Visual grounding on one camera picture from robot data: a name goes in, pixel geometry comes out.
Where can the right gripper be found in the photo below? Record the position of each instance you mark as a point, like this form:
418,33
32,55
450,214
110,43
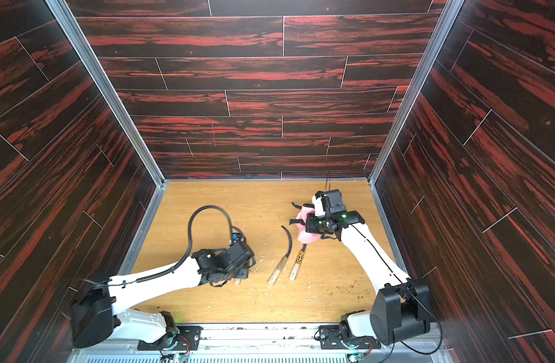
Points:
311,224

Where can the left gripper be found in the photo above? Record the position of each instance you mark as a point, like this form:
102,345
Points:
245,273

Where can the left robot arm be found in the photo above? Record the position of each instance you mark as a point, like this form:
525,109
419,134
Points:
103,311

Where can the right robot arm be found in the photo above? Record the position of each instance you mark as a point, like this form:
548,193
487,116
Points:
401,309

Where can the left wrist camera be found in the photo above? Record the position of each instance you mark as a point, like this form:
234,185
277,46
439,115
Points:
236,237

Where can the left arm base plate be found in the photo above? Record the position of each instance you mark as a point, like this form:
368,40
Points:
186,337

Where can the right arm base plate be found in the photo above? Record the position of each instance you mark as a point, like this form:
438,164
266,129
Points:
334,337

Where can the aluminium front rail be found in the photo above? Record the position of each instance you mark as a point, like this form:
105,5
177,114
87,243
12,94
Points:
265,342

